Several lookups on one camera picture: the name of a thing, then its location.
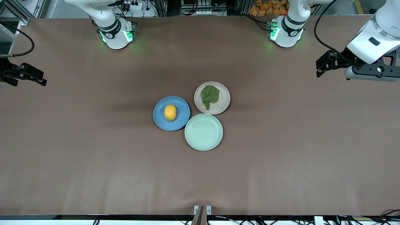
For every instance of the bag of orange items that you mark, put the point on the bag of orange items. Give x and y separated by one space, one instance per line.
268 7

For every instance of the blue plate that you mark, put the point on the blue plate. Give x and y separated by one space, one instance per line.
182 107

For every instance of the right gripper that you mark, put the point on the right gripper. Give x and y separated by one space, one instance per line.
7 71

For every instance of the light green plate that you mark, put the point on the light green plate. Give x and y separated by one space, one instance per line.
203 132

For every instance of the white electronics box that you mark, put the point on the white electronics box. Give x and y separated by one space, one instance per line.
203 7

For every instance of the aluminium frame profile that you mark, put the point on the aluminium frame profile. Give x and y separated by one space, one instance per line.
18 12

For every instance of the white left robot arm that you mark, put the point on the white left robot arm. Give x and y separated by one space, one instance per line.
375 37

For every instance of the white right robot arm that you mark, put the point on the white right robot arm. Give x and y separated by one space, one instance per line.
109 22

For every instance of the green lettuce leaf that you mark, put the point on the green lettuce leaf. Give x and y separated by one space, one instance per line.
210 93

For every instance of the yellow lemon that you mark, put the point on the yellow lemon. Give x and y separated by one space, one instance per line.
170 112

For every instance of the white power strip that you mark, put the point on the white power strip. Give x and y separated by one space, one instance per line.
134 5

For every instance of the metal table edge bracket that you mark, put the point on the metal table edge bracket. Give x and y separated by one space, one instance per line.
202 214

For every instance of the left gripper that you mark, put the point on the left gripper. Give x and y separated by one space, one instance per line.
342 59

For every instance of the beige plate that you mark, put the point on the beige plate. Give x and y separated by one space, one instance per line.
223 97

